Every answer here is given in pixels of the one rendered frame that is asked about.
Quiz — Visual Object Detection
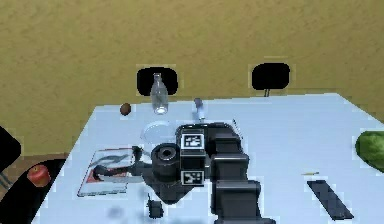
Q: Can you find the clear glass bottle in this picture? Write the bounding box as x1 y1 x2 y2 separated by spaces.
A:
149 72 169 116

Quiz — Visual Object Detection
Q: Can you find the red apple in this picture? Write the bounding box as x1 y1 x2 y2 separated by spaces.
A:
26 164 52 188

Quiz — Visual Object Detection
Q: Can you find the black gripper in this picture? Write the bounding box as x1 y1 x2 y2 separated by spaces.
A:
89 142 198 205

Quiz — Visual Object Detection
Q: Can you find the green lettuce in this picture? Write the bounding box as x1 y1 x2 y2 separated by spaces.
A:
354 130 384 173

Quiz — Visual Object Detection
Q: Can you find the black flat phone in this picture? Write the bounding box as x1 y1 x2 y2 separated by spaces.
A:
306 179 355 221

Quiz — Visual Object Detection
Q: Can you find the small grey blue shaker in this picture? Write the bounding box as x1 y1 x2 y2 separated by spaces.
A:
193 97 206 120

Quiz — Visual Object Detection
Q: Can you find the small black box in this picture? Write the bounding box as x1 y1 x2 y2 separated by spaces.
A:
146 193 164 219

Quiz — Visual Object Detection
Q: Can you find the black chair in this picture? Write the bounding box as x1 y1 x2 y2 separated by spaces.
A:
251 62 291 98
136 67 179 97
0 125 67 224

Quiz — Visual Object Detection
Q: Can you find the brown round fruit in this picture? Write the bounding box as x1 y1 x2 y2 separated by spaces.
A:
119 102 132 117

